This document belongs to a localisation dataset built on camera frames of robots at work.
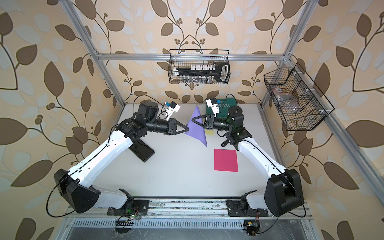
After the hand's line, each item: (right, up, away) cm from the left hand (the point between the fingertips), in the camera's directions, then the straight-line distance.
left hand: (185, 127), depth 65 cm
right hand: (+3, +3, +3) cm, 5 cm away
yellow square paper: (+11, -2, +2) cm, 11 cm away
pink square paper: (+23, -22, +28) cm, 42 cm away
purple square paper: (+5, -1, +1) cm, 5 cm away
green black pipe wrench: (+23, -12, +33) cm, 42 cm away
